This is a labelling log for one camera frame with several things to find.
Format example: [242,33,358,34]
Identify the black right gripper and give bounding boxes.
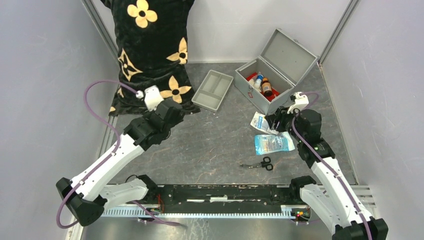
[264,105,305,143]

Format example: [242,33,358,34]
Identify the clear bag of wipes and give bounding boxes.
[250,111,279,135]

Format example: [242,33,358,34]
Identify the red first aid pouch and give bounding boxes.
[246,72,280,102]

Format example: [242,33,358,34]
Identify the blue gauze packet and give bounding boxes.
[254,132,295,156]

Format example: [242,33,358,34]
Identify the amber pill bottle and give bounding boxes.
[261,77,273,97]

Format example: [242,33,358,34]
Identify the silver metal case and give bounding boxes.
[234,28,319,115]

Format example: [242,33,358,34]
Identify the black handled scissors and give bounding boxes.
[240,156,274,171]

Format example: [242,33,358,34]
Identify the grey plastic divider tray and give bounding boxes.
[191,69,234,113]

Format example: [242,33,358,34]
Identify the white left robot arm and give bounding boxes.
[55,98,185,229]

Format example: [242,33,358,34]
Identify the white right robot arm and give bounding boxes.
[265,107,389,240]

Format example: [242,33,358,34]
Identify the black floral velvet cloth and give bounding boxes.
[103,0,200,116]

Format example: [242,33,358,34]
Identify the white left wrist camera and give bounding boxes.
[135,85,164,112]

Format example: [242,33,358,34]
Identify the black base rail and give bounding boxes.
[140,184,308,214]

